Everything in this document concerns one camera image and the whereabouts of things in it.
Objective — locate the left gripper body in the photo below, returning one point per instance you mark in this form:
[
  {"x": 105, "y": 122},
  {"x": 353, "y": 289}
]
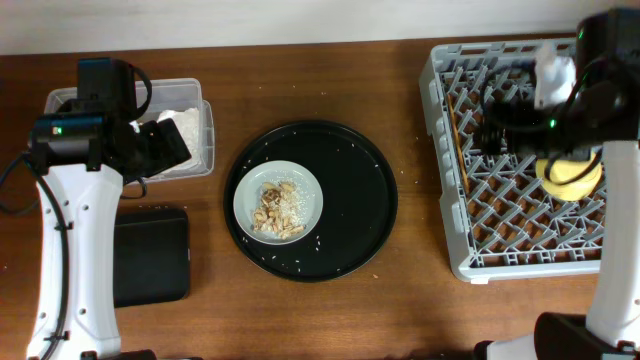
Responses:
[{"x": 161, "y": 150}]

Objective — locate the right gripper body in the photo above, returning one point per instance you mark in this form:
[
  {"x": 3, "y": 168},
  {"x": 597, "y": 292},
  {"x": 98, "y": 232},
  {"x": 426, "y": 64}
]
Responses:
[{"x": 575, "y": 134}]

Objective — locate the yellow plastic bowl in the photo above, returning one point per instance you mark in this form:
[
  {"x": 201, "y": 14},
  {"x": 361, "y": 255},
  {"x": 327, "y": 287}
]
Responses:
[{"x": 570, "y": 182}]

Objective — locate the white napkin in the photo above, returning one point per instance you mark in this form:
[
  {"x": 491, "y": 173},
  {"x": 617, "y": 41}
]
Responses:
[{"x": 188, "y": 125}]

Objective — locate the grey plate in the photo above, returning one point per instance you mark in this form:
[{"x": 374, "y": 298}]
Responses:
[{"x": 245, "y": 198}]

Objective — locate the wooden chopstick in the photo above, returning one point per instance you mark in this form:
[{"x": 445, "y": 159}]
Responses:
[
  {"x": 453, "y": 120},
  {"x": 460, "y": 158}
]

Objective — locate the peanut shells and rice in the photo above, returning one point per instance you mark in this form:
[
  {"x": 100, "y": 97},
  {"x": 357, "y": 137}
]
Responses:
[{"x": 278, "y": 211}]

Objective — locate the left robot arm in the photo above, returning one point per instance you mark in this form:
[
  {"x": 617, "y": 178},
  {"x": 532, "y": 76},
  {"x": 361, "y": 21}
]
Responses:
[{"x": 76, "y": 315}]

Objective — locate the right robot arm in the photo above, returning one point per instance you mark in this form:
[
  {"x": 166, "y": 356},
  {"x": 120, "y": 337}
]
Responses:
[{"x": 587, "y": 105}]

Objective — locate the clear plastic waste bin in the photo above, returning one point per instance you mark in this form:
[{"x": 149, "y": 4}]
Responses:
[{"x": 103, "y": 135}]

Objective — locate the grey dishwasher rack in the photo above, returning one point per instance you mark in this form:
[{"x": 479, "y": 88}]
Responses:
[{"x": 507, "y": 226}]

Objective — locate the black rectangular bin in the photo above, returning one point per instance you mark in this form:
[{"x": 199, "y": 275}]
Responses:
[{"x": 151, "y": 257}]

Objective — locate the round black tray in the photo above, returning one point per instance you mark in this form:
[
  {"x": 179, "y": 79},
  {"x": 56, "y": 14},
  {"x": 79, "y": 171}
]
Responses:
[{"x": 359, "y": 192}]

